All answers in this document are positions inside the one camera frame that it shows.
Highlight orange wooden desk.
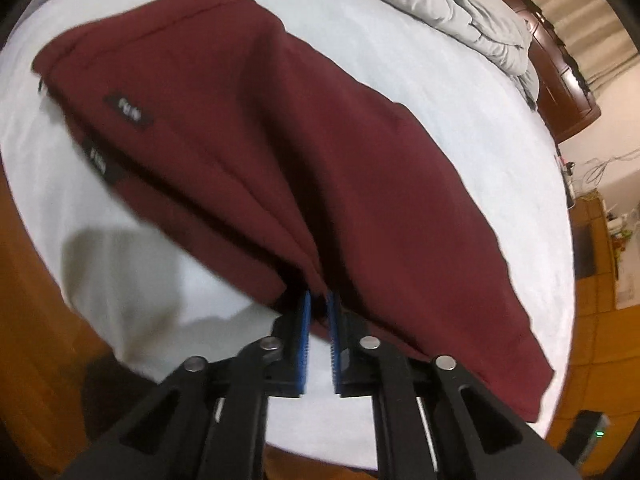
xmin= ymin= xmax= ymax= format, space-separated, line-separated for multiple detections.
xmin=570 ymin=195 xmax=640 ymax=311

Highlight maroon pants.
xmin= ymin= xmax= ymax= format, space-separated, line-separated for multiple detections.
xmin=31 ymin=0 xmax=555 ymax=422

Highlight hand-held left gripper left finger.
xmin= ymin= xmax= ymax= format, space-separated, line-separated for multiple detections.
xmin=60 ymin=290 xmax=313 ymax=480

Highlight bed with pale sheet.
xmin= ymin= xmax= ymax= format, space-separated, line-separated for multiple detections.
xmin=0 ymin=0 xmax=576 ymax=471

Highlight dark wooden headboard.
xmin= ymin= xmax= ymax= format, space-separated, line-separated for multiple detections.
xmin=480 ymin=0 xmax=601 ymax=143

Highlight black device with green light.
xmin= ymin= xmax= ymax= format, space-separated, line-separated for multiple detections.
xmin=559 ymin=410 xmax=609 ymax=467

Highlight grey duvet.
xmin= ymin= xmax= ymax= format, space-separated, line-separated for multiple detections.
xmin=265 ymin=0 xmax=540 ymax=111

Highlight beige curtain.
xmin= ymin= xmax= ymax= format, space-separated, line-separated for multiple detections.
xmin=520 ymin=0 xmax=636 ymax=86

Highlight wall cables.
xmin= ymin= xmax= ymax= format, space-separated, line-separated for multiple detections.
xmin=557 ymin=152 xmax=640 ymax=201

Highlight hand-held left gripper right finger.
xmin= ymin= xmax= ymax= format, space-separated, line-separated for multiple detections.
xmin=325 ymin=290 xmax=583 ymax=480

